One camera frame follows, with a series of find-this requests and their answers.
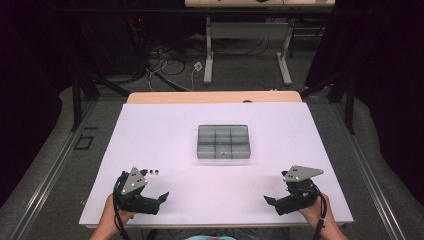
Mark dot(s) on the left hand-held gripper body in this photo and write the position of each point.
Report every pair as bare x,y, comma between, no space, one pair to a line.
133,181

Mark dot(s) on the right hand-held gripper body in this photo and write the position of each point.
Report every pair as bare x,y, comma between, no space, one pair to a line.
298,193

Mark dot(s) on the clear plastic compartment box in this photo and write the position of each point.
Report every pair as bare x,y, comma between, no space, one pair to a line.
223,141

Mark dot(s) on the person's right hand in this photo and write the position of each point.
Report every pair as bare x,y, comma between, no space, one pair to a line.
313,210

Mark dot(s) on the person's left hand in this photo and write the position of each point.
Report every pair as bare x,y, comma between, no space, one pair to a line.
111,213

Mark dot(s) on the person's grey trousers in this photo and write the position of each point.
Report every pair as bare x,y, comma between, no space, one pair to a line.
166,234

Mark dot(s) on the white table sheet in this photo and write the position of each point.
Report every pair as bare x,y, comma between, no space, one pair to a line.
216,186

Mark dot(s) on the wooden table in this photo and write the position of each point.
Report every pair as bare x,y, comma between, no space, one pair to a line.
200,97

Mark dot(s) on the black metal stand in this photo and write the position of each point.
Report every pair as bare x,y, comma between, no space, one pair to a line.
77,100
349,103

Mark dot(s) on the white power plug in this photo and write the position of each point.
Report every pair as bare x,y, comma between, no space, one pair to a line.
198,66

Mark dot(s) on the dark curtain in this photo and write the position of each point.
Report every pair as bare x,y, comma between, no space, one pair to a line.
23,83
393,83

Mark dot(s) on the white-legged desk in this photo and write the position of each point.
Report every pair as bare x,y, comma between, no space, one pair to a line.
246,30

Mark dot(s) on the aluminium floor rail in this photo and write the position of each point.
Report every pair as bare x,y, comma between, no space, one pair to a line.
370,180
50,173

